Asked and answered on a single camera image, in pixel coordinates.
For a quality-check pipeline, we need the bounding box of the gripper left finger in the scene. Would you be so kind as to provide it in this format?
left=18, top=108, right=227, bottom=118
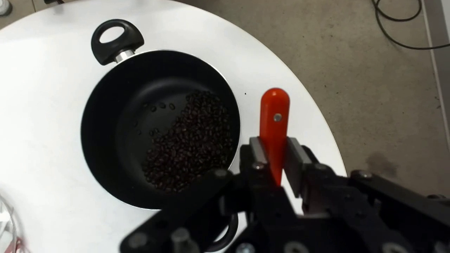
left=120, top=137, right=296, bottom=253

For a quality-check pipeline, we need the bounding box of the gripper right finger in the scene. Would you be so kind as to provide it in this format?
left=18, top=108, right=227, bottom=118
left=283, top=137, right=450, bottom=253

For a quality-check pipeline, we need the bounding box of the spoon with orange handle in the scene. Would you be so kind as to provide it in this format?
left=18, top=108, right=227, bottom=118
left=259, top=88, right=290, bottom=187

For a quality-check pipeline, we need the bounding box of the glass pot lid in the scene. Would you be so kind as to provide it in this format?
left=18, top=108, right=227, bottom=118
left=0, top=192, right=27, bottom=253

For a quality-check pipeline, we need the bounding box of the black cable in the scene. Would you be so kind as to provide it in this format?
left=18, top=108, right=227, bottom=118
left=371, top=0, right=450, bottom=51

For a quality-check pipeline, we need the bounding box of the black pot with loop handles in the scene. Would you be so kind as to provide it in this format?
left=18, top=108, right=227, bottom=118
left=80, top=19, right=241, bottom=253

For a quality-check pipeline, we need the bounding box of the heap of dark beans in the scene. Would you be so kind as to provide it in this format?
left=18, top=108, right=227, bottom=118
left=134, top=91, right=235, bottom=193

